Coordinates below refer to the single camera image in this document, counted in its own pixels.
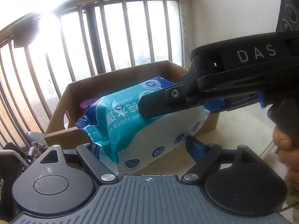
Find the metal window guard rails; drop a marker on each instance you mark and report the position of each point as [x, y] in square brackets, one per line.
[81, 39]

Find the purple air freshener jar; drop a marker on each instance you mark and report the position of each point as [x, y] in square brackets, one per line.
[87, 102]

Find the black folded wheelchair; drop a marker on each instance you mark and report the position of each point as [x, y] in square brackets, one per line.
[14, 160]

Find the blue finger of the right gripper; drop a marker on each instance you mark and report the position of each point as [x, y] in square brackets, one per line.
[175, 98]
[215, 106]

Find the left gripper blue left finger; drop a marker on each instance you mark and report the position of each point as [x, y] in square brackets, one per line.
[95, 149]

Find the black tracking camera box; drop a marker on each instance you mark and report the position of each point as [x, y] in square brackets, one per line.
[288, 16]

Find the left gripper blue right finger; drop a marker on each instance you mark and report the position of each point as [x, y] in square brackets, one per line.
[195, 148]

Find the person's right hand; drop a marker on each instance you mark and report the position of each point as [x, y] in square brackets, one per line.
[287, 154]

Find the blue white wet wipes pack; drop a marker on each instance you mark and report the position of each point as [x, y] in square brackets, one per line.
[139, 141]

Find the brown cardboard box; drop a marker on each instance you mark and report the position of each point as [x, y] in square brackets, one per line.
[126, 86]

